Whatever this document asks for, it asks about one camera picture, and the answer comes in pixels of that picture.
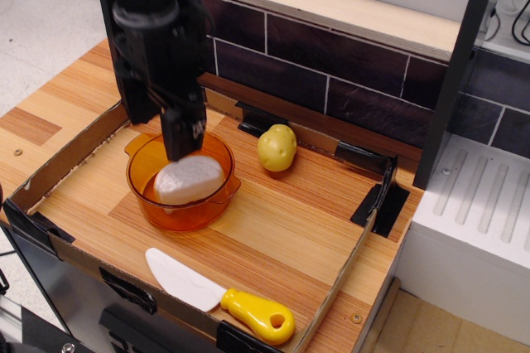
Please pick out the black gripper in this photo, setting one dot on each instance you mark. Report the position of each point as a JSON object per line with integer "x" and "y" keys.
{"x": 162, "y": 50}

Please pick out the white toy sushi piece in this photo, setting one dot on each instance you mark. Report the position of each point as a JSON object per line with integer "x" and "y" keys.
{"x": 190, "y": 179}

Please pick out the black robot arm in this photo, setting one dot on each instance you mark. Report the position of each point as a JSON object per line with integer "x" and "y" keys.
{"x": 159, "y": 50}

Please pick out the orange transparent plastic pot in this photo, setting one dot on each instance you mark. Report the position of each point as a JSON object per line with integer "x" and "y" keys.
{"x": 147, "y": 157}

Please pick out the cardboard fence with black tape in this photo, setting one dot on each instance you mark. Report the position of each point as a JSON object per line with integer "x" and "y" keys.
{"x": 84, "y": 237}

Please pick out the yellow toy potato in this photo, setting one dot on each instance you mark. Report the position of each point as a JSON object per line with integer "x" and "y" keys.
{"x": 277, "y": 148}

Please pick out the dark tiled backsplash shelf unit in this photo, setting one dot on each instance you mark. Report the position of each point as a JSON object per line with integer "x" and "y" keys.
{"x": 390, "y": 87}

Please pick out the white drainboard sink unit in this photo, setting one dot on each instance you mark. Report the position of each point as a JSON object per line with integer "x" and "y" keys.
{"x": 467, "y": 249}

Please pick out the toy knife yellow handle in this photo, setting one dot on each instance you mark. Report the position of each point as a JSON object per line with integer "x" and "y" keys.
{"x": 272, "y": 322}

